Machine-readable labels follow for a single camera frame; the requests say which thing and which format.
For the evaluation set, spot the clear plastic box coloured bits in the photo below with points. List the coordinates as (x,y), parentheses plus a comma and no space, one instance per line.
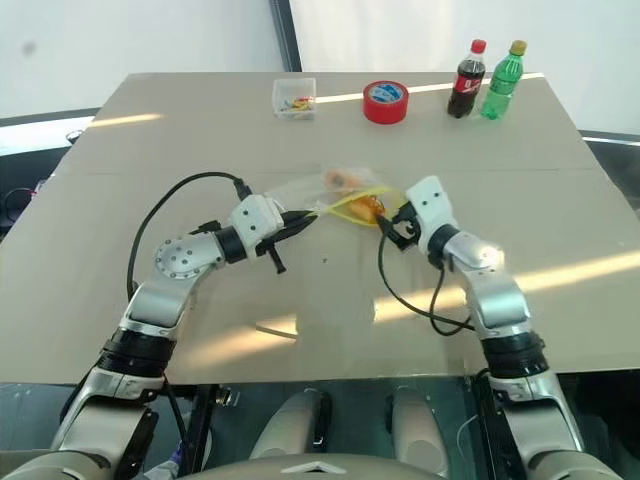
(295,100)

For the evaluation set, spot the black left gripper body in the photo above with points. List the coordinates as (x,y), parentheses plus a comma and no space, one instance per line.
(272,241)

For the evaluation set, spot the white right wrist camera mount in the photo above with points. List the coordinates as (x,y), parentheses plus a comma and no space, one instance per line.
(432,205)

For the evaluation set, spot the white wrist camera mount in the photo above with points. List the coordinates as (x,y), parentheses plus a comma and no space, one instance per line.
(432,205)
(255,220)

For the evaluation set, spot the hot dog bun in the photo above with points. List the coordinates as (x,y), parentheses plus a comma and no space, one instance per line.
(365,207)
(341,178)

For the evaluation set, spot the red tape roll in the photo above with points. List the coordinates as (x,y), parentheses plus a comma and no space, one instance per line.
(385,105)

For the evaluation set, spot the cola bottle red cap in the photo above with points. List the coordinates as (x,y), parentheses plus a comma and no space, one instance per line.
(465,85)

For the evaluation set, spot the grey rounded robot leg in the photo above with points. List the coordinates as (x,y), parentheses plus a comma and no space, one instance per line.
(287,430)
(420,430)

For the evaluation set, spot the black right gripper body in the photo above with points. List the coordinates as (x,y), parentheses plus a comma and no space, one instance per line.
(407,231)

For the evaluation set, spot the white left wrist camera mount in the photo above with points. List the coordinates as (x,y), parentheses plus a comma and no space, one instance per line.
(255,220)

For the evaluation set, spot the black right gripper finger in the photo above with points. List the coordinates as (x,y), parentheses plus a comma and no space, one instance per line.
(386,219)
(389,236)

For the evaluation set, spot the grey robot torso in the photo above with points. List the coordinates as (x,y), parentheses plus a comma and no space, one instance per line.
(310,469)

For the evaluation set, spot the clear zip bag yellow seal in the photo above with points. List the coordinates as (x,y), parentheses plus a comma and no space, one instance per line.
(350,192)

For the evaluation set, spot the small round black device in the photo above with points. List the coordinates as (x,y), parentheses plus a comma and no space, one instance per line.
(75,136)

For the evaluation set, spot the black vertical wall pillar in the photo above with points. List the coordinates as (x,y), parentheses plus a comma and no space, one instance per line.
(286,35)

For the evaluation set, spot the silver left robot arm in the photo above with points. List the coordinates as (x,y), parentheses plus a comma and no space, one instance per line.
(170,280)

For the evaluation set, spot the green bottle yellow cap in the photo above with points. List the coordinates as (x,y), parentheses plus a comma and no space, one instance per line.
(500,87)

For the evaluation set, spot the black table frame leg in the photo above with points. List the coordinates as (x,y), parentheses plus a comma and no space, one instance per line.
(202,425)
(500,430)

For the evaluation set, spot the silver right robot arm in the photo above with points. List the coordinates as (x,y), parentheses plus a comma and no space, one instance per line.
(500,300)

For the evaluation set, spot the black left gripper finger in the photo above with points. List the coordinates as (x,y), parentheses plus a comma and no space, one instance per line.
(299,228)
(300,216)

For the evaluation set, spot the red and white small object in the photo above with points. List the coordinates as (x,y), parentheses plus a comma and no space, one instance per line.
(39,185)

